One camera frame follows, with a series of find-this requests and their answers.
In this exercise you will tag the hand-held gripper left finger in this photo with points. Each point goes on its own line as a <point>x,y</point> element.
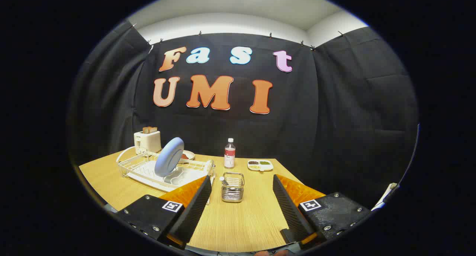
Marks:
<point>193,207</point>

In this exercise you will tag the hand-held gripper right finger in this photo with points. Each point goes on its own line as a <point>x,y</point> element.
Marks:
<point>290,207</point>

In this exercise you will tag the metal spoon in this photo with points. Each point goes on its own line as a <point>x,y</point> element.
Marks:
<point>222,179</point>

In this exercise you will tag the light blue plate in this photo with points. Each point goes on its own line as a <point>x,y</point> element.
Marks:
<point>169,155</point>

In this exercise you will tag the white divided dish with beans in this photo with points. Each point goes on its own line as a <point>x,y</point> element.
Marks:
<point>260,169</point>

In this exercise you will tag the beige plate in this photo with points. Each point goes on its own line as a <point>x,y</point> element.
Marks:
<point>190,156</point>

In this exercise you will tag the clear bottle with red label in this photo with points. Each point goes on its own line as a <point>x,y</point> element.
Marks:
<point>230,155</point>

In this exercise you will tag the white toaster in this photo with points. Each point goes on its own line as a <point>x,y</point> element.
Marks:
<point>148,141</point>

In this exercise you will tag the toast bread slice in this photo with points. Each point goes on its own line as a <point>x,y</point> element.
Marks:
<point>149,129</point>

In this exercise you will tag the black backdrop cloth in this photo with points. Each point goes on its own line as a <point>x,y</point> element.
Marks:
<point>334,118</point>

